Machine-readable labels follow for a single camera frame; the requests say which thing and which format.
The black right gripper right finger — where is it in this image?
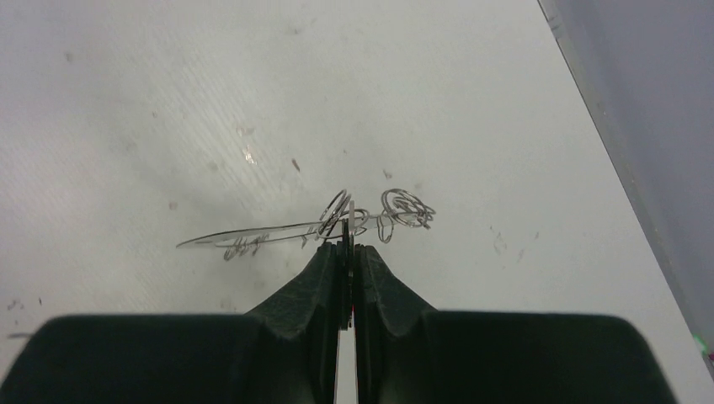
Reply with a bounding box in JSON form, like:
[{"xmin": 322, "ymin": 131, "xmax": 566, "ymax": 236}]
[{"xmin": 352, "ymin": 245, "xmax": 675, "ymax": 403}]

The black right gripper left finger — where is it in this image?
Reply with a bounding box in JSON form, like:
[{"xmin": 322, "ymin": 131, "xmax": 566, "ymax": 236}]
[{"xmin": 1, "ymin": 243, "xmax": 341, "ymax": 403}]

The metal ring plate with keyrings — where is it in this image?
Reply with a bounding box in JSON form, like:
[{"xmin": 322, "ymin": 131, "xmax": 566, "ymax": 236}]
[{"xmin": 176, "ymin": 189, "xmax": 436, "ymax": 262}]

